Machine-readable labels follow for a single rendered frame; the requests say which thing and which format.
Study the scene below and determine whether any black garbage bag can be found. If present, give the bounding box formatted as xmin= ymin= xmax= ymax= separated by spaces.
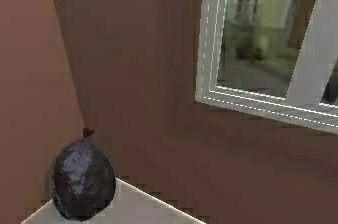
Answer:
xmin=50 ymin=127 xmax=117 ymax=222

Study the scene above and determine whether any white framed window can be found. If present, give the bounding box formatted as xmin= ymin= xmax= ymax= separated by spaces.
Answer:
xmin=195 ymin=0 xmax=338 ymax=140

